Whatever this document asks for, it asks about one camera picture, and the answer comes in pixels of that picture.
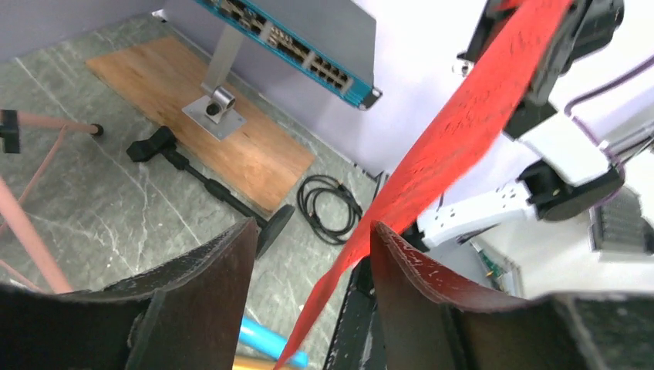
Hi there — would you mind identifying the black coiled cable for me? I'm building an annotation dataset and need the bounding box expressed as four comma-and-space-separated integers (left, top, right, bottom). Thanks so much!
296, 174, 364, 246

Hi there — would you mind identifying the red sheet music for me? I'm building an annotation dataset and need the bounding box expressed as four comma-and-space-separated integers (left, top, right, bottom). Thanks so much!
275, 0, 574, 369

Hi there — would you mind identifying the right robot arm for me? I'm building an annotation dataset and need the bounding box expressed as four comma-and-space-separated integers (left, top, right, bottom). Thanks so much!
404, 1, 653, 252

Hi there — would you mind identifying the dark blue audio box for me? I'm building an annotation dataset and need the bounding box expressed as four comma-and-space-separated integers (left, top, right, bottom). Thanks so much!
201, 0, 383, 110

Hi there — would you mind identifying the wooden board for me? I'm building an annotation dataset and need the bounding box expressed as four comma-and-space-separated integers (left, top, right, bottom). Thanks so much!
86, 36, 314, 215

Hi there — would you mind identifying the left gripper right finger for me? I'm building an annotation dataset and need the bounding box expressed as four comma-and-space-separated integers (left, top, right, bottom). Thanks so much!
370, 222, 653, 369

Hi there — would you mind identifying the black desktop mic stand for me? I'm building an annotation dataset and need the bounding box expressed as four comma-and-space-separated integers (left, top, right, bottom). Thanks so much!
126, 126, 295, 258

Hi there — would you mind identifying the blue toy microphone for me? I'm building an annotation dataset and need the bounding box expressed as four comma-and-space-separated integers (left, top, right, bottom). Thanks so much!
238, 316, 287, 359

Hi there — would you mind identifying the gold toy microphone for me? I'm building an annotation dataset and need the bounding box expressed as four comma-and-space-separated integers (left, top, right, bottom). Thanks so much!
232, 355, 275, 370

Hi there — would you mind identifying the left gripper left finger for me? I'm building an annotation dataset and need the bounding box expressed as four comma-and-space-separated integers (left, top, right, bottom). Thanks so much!
1, 220, 258, 369

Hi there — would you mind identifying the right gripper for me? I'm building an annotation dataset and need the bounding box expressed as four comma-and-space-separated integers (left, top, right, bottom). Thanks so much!
457, 1, 625, 138

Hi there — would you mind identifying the pink music stand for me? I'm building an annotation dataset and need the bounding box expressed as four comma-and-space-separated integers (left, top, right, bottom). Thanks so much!
0, 108, 105, 294

